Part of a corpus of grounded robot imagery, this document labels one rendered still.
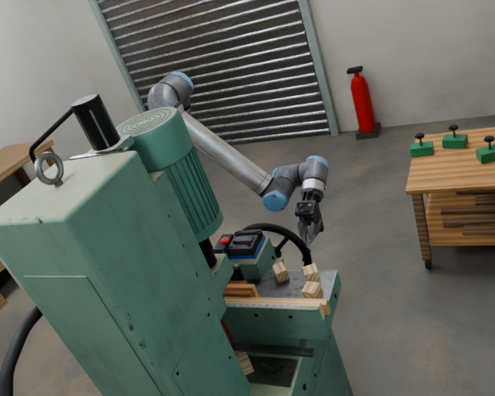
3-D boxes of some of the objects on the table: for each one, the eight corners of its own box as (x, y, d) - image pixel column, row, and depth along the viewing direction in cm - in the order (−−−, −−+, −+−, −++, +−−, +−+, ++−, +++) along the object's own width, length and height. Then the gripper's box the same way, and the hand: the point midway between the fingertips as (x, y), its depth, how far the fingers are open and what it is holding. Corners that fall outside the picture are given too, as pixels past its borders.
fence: (323, 320, 120) (318, 306, 117) (322, 325, 119) (317, 310, 116) (141, 312, 147) (133, 299, 144) (138, 316, 146) (131, 303, 143)
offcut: (289, 279, 138) (286, 269, 136) (278, 283, 138) (275, 274, 136) (285, 270, 142) (282, 261, 140) (275, 274, 142) (272, 265, 140)
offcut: (310, 291, 131) (307, 280, 129) (323, 293, 129) (320, 282, 127) (304, 302, 128) (301, 291, 126) (317, 304, 126) (313, 293, 124)
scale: (299, 305, 120) (299, 305, 120) (298, 309, 119) (298, 309, 119) (146, 300, 142) (146, 300, 142) (144, 303, 141) (144, 303, 141)
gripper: (296, 188, 173) (287, 237, 161) (320, 186, 169) (312, 236, 157) (303, 202, 179) (295, 250, 167) (326, 199, 175) (319, 249, 163)
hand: (306, 244), depth 165 cm, fingers closed
